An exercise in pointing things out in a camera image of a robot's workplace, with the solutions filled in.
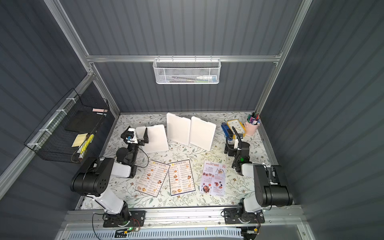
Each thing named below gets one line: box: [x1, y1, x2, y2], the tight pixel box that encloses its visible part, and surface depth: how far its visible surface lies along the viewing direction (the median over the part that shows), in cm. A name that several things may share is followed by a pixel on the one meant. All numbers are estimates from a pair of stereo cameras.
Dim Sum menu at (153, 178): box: [135, 160, 171, 198], surface depth 88 cm
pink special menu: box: [200, 160, 226, 197], surface depth 88 cm
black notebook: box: [64, 110, 103, 133], surface depth 78 cm
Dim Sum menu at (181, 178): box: [167, 159, 196, 197], surface depth 89 cm
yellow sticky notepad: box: [71, 133, 88, 148], surface depth 74 cm
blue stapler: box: [221, 122, 233, 141], surface depth 110 cm
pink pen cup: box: [244, 122, 261, 137], surface depth 105 cm
